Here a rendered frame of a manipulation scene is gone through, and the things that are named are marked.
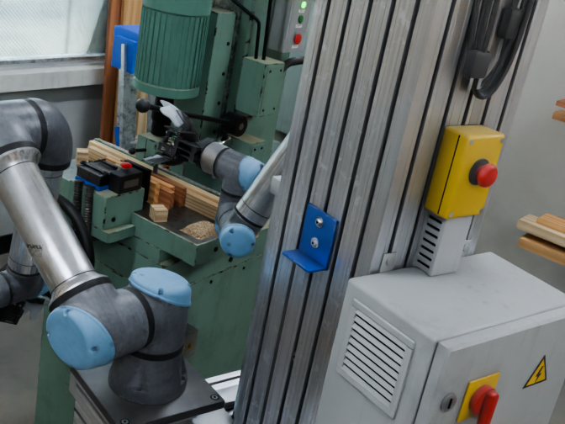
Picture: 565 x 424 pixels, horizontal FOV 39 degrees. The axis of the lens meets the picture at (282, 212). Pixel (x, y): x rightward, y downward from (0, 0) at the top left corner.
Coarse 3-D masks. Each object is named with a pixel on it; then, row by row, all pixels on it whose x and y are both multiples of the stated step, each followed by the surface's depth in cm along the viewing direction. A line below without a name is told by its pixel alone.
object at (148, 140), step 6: (138, 138) 218; (144, 138) 216; (150, 138) 216; (156, 138) 217; (162, 138) 218; (138, 144) 218; (144, 144) 217; (150, 144) 215; (156, 144) 215; (150, 150) 216; (156, 150) 216; (138, 156) 219; (144, 156) 218
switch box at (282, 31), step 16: (288, 0) 219; (304, 0) 222; (272, 16) 223; (288, 16) 220; (304, 16) 225; (272, 32) 224; (288, 32) 222; (304, 32) 228; (272, 48) 225; (288, 48) 224
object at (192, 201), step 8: (88, 152) 237; (96, 152) 235; (104, 152) 234; (88, 160) 237; (96, 160) 235; (192, 192) 218; (192, 200) 216; (200, 200) 215; (208, 200) 215; (192, 208) 217; (200, 208) 215; (208, 208) 214; (216, 208) 212; (208, 216) 214
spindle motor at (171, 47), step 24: (144, 0) 203; (168, 0) 198; (192, 0) 199; (144, 24) 204; (168, 24) 200; (192, 24) 202; (144, 48) 205; (168, 48) 202; (192, 48) 204; (144, 72) 207; (168, 72) 205; (192, 72) 208; (168, 96) 207; (192, 96) 211
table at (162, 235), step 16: (64, 176) 223; (64, 192) 223; (144, 208) 212; (176, 208) 216; (128, 224) 208; (144, 224) 207; (160, 224) 205; (176, 224) 207; (112, 240) 203; (144, 240) 208; (160, 240) 204; (176, 240) 201; (192, 240) 199; (208, 240) 201; (176, 256) 202; (192, 256) 199; (208, 256) 203
